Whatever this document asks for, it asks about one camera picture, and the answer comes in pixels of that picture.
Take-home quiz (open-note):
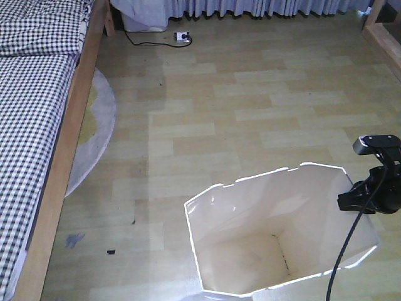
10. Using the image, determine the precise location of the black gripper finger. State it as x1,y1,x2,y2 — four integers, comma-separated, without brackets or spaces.
337,188,365,211

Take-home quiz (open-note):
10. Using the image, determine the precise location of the grey round rug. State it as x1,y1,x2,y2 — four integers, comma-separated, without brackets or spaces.
65,69,117,197

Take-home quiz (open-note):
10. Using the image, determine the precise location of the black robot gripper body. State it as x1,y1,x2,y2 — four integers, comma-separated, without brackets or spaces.
359,156,400,214

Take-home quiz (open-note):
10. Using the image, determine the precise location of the black floor power cord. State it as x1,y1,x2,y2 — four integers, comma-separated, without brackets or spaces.
124,28,193,48

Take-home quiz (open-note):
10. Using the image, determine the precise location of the white plastic trash bin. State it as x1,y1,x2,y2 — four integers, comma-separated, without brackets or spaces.
184,162,380,299

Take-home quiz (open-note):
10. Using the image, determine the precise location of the wooden bed frame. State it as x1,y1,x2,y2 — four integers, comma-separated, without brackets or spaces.
13,1,115,300

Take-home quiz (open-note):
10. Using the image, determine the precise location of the white floor power outlet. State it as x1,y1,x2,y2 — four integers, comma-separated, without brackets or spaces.
174,31,191,43

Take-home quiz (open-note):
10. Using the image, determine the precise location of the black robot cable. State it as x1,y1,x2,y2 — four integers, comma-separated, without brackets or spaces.
325,169,388,301

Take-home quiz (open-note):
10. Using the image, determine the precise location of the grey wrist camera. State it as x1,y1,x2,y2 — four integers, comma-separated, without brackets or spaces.
352,134,400,156

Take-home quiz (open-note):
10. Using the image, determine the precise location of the wooden desk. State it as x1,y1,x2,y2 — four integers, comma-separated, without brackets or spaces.
362,0,400,81

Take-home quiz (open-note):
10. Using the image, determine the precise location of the white curtain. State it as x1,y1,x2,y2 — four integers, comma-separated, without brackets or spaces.
110,0,372,32

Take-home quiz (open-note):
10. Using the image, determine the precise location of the checkered black white bedding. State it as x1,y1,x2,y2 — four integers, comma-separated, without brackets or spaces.
1,1,94,300

